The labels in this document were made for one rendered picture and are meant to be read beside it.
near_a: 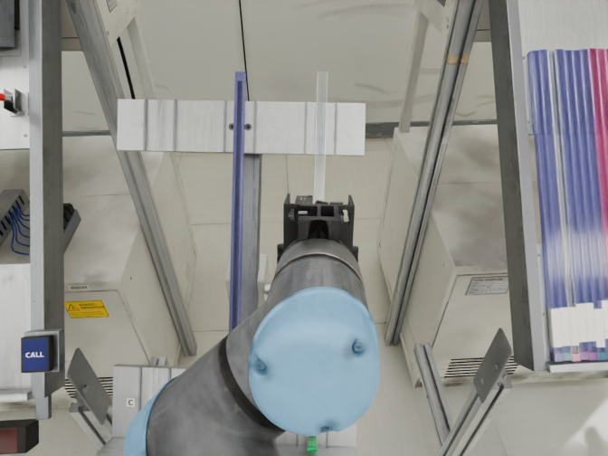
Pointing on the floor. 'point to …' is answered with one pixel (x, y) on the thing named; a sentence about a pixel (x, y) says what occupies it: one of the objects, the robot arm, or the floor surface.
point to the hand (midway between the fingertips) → (318, 233)
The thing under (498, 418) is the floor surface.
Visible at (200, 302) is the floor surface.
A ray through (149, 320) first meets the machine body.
